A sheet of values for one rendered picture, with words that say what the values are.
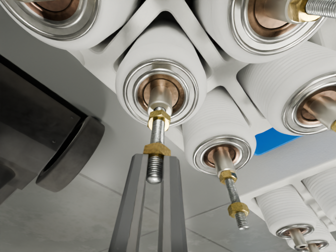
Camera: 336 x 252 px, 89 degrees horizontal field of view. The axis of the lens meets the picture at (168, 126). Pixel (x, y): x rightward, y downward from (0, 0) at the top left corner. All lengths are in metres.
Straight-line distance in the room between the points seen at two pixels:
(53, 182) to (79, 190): 0.44
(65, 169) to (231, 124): 0.33
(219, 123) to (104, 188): 0.67
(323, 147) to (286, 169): 0.09
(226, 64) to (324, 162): 0.31
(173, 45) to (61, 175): 0.35
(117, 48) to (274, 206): 0.45
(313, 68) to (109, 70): 0.23
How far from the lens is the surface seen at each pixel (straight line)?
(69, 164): 0.42
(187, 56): 0.17
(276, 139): 0.49
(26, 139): 0.40
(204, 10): 0.20
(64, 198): 0.97
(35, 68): 0.54
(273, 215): 0.49
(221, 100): 0.26
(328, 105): 0.22
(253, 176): 0.50
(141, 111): 0.18
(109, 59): 0.25
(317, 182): 0.50
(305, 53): 0.24
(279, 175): 0.48
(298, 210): 0.49
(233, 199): 0.20
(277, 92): 0.21
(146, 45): 0.17
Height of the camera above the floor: 0.41
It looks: 52 degrees down
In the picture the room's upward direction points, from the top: 179 degrees counter-clockwise
